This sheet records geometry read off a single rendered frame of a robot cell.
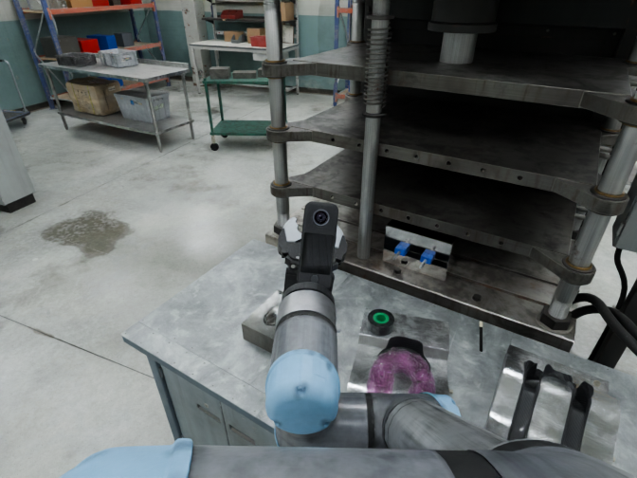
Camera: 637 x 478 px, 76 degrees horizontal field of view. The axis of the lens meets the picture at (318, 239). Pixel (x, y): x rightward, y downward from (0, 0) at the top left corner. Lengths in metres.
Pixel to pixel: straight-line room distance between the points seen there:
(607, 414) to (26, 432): 2.32
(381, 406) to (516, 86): 1.11
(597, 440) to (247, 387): 0.88
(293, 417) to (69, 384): 2.24
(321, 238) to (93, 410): 2.04
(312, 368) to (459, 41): 1.42
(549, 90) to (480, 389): 0.89
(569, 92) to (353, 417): 1.14
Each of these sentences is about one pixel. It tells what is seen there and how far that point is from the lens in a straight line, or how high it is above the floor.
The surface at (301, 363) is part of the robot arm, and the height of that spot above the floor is 1.47.
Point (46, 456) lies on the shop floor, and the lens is 2.39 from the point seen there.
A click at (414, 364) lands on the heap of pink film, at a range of 1.21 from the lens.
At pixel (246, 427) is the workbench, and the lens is 1.46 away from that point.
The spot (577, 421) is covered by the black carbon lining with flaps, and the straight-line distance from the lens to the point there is 1.23.
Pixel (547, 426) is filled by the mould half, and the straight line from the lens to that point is 1.20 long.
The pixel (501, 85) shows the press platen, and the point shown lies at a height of 1.53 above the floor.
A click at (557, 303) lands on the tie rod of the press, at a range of 1.58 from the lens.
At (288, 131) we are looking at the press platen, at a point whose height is 1.29.
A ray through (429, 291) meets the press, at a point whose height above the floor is 0.78.
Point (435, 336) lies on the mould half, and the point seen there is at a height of 0.91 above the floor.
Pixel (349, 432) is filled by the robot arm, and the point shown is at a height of 1.36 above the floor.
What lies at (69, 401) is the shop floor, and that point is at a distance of 2.54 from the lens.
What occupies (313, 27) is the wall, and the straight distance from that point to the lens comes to 7.96.
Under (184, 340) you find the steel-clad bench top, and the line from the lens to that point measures 1.44.
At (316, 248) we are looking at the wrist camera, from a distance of 0.53.
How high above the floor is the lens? 1.80
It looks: 33 degrees down
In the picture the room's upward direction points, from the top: straight up
